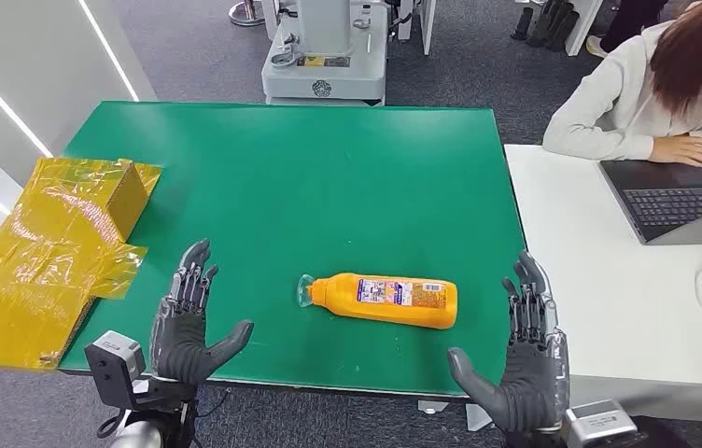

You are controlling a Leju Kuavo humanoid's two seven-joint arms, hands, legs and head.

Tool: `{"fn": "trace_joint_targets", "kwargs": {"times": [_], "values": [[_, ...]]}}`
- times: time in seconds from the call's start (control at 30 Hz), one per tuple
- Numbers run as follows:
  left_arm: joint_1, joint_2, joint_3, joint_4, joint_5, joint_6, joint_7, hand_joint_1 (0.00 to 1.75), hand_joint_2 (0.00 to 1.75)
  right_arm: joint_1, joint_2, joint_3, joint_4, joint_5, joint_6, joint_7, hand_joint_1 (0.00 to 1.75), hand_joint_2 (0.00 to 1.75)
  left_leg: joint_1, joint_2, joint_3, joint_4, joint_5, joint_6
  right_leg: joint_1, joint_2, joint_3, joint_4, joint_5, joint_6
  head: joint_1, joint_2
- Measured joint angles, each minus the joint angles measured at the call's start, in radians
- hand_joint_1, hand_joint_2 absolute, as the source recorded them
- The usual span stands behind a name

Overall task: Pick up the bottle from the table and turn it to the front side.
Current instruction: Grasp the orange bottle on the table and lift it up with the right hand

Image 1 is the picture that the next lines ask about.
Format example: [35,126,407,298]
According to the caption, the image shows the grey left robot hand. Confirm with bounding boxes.
[149,239,255,385]

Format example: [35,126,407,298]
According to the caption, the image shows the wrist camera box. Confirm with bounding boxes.
[561,399,640,448]
[84,330,147,410]

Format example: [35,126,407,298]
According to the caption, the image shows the person's hand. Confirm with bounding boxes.
[648,134,702,169]

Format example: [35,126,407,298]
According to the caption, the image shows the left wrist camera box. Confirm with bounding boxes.
[84,330,147,410]

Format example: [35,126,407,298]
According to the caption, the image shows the chrome stand base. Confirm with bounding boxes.
[228,0,266,28]

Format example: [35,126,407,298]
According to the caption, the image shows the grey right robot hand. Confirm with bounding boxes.
[447,249,571,435]

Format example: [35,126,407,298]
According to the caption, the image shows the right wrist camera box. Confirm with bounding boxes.
[561,399,640,448]

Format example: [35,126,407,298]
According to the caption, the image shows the grey machine base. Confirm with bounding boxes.
[260,0,390,107]

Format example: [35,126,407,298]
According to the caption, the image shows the orange plastic bottle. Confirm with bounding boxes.
[297,273,459,330]

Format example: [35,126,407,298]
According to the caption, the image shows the dark grey laptop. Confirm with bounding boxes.
[597,155,702,246]

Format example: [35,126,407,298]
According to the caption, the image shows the white desk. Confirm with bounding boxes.
[503,144,702,426]

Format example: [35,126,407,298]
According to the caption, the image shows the black boots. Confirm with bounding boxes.
[510,0,581,52]

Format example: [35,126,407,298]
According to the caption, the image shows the green table mat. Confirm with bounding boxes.
[57,100,528,400]

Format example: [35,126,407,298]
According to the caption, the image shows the yellow taped cardboard box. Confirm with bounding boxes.
[0,156,164,372]

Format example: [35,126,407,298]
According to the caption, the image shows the person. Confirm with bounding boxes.
[541,0,702,169]

